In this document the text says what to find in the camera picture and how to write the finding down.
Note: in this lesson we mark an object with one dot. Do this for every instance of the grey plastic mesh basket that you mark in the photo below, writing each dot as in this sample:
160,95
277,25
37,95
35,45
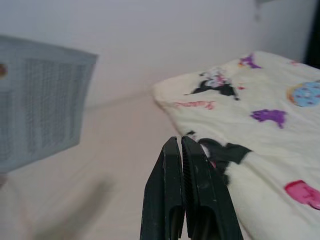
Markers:
45,105

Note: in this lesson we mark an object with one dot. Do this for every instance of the black furniture edge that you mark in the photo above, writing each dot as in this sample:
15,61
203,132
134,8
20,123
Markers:
313,32

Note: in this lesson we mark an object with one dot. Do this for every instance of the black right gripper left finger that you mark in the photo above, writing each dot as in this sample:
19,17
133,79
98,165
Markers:
162,195

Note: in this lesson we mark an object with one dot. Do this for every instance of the cream cartoon print blanket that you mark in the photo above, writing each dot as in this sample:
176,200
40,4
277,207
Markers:
262,155

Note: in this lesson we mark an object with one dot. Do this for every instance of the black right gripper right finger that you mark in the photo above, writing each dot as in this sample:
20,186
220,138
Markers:
207,197

